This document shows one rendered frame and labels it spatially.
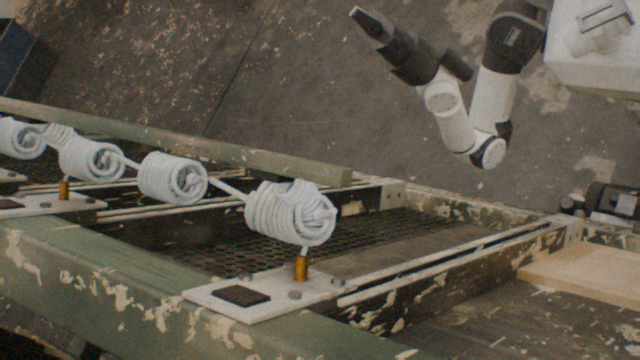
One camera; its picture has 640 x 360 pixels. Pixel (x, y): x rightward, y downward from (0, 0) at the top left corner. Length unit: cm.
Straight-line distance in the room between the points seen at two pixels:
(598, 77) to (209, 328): 100
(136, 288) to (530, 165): 229
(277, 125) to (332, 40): 54
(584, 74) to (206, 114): 274
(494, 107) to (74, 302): 103
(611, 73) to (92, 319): 106
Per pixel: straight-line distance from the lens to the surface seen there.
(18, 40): 515
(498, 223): 185
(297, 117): 355
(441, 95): 141
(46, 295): 97
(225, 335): 72
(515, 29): 154
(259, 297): 76
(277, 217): 82
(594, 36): 138
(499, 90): 160
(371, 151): 323
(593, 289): 136
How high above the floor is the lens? 252
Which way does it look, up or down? 50 degrees down
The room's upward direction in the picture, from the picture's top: 46 degrees counter-clockwise
